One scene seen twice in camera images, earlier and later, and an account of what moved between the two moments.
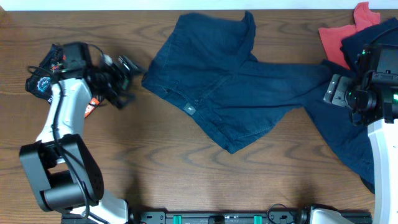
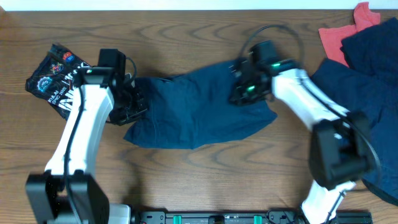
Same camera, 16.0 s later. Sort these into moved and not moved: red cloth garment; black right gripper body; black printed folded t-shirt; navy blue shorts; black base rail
Moved: navy blue shorts; black right gripper body
Not moved: black base rail; black printed folded t-shirt; red cloth garment
